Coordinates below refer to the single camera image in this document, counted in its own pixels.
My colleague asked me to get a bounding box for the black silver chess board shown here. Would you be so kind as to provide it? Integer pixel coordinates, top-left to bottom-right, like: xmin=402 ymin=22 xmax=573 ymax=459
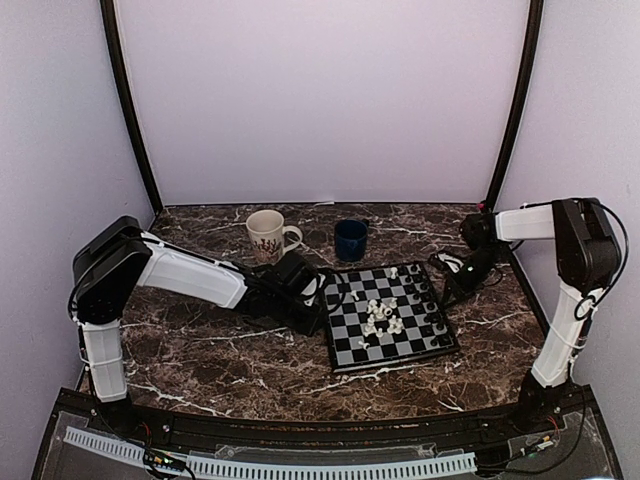
xmin=324 ymin=262 xmax=460 ymax=374

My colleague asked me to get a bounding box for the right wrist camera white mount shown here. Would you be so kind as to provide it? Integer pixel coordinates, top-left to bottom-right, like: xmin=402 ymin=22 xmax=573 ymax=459
xmin=428 ymin=251 xmax=464 ymax=273

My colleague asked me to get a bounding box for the right black frame post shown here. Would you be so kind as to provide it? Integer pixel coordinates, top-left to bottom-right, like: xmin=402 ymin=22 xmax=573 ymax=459
xmin=484 ymin=0 xmax=544 ymax=210

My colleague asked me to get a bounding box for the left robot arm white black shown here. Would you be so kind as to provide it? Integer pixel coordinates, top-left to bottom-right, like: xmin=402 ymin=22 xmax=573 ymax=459
xmin=67 ymin=216 xmax=328 ymax=436

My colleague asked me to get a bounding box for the cream floral mug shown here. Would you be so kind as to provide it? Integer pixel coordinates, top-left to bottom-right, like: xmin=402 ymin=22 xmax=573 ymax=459
xmin=245 ymin=209 xmax=303 ymax=264

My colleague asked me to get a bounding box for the black frame post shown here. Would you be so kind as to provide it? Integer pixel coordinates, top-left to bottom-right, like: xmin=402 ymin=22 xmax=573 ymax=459
xmin=99 ymin=0 xmax=164 ymax=217
xmin=484 ymin=0 xmax=544 ymax=210

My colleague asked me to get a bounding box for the white perforated cable duct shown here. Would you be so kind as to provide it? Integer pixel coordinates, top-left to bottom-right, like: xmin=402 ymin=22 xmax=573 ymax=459
xmin=63 ymin=427 xmax=477 ymax=479

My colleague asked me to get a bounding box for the black front rail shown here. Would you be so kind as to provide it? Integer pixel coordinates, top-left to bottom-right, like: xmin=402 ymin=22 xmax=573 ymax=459
xmin=54 ymin=387 xmax=596 ymax=451

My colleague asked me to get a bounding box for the dark blue mug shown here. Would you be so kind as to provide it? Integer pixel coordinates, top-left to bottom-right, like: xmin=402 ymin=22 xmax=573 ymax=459
xmin=334 ymin=219 xmax=369 ymax=262

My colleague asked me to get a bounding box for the left black frame post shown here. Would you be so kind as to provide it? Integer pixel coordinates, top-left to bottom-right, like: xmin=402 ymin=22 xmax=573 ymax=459
xmin=99 ymin=0 xmax=164 ymax=217

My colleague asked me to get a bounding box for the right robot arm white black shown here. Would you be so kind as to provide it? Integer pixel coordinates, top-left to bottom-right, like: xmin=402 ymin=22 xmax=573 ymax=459
xmin=441 ymin=197 xmax=629 ymax=434

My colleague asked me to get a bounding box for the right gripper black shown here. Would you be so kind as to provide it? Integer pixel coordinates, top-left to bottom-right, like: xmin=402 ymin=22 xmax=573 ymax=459
xmin=440 ymin=247 xmax=504 ymax=309

